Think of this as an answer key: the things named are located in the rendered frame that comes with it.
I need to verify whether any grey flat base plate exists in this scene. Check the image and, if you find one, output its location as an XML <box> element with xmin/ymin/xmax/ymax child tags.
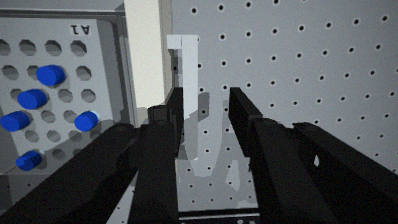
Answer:
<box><xmin>171</xmin><ymin>0</ymin><xmax>398</xmax><ymax>212</ymax></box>

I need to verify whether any grey perforated block with green tubes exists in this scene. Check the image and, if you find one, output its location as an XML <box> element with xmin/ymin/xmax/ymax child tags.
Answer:
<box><xmin>0</xmin><ymin>106</ymin><xmax>19</xmax><ymax>172</ymax></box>

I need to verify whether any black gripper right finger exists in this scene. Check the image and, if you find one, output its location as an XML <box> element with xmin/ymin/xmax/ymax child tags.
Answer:
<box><xmin>228</xmin><ymin>87</ymin><xmax>398</xmax><ymax>224</ymax></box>

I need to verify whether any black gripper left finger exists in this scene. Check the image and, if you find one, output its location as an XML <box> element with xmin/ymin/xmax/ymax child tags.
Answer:
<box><xmin>0</xmin><ymin>87</ymin><xmax>184</xmax><ymax>224</ymax></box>

